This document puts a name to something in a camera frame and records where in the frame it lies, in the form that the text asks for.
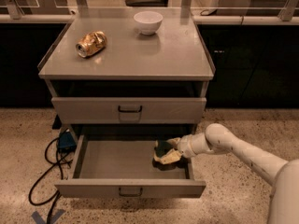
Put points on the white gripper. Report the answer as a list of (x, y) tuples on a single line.
[(186, 146)]

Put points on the green and yellow sponge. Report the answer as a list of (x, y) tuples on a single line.
[(162, 147)]

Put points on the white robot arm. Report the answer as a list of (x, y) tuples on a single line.
[(281, 175)]

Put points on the open middle grey drawer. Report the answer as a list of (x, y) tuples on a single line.
[(126, 169)]

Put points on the grey metal drawer cabinet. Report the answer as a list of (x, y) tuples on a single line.
[(172, 63)]

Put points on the closed upper grey drawer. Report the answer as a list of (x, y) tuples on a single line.
[(97, 110)]

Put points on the blue power adapter box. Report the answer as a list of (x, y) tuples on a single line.
[(66, 142)]

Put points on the white ceramic bowl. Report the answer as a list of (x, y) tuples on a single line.
[(148, 22)]

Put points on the crushed gold soda can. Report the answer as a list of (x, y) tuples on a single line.
[(91, 43)]

